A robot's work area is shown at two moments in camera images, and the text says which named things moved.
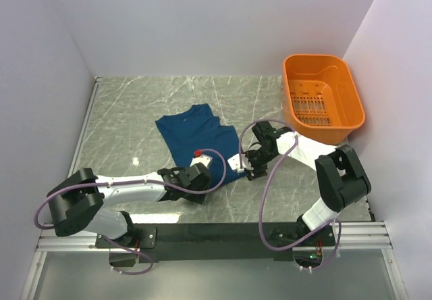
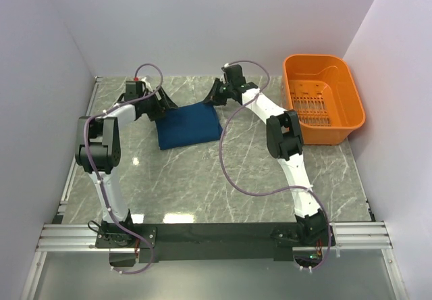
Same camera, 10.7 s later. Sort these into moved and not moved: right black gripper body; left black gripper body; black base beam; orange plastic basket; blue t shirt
Moved: blue t shirt; right black gripper body; left black gripper body
Not moved: black base beam; orange plastic basket
